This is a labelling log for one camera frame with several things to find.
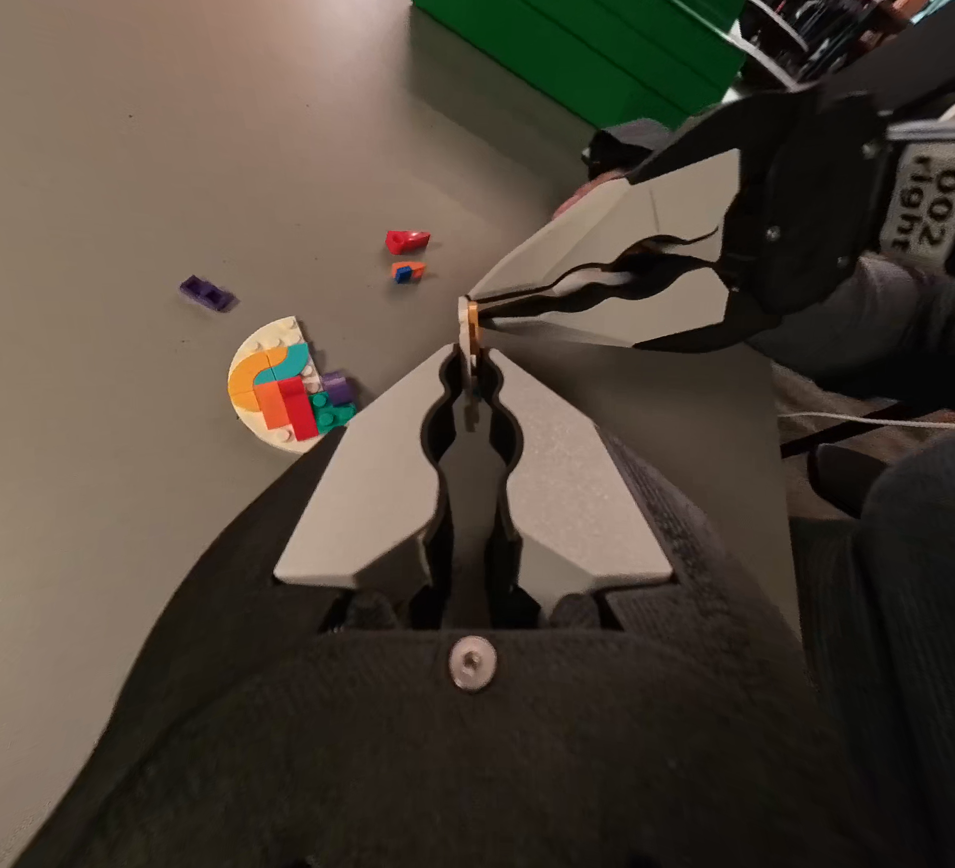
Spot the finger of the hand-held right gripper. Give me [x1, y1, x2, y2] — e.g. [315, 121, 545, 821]
[476, 266, 730, 350]
[465, 149, 743, 307]

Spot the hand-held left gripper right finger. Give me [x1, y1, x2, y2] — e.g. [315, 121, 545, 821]
[483, 349, 676, 629]

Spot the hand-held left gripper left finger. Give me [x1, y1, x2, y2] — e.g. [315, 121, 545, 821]
[272, 343, 459, 632]

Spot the colourful brick plate assembly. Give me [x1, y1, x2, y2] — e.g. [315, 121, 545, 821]
[227, 316, 358, 453]

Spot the white and orange brick plate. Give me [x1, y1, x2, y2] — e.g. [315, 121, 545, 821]
[457, 295, 484, 430]

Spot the green plastic bin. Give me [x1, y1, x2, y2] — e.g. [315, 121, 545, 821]
[410, 0, 749, 130]

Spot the person's right forearm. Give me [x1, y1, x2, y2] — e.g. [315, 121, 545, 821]
[746, 252, 955, 421]

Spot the person's right hand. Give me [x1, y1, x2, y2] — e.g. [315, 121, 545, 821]
[552, 170, 635, 220]

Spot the purple toy brick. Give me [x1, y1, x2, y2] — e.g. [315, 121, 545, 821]
[179, 275, 238, 311]

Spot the white cord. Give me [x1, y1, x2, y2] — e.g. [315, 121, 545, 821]
[777, 411, 955, 429]

